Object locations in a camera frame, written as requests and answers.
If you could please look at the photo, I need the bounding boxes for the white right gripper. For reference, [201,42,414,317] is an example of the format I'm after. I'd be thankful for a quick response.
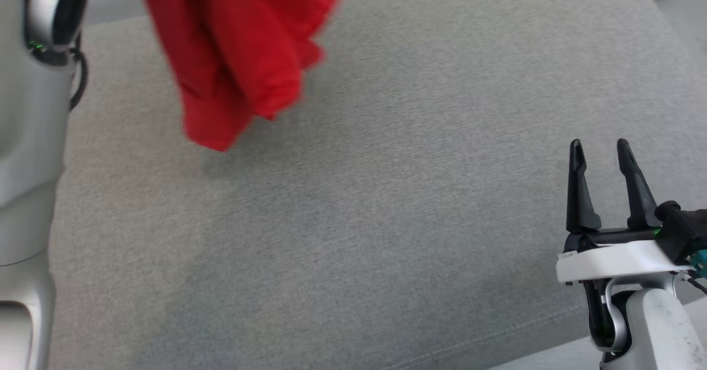
[556,138,694,286]

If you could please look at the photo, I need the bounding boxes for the red Bulls basketball jersey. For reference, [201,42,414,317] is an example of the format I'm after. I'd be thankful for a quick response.
[135,0,350,152]

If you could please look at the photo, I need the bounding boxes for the black cable with teal plug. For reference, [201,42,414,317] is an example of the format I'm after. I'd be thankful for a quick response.
[68,47,89,112]
[684,249,707,296]

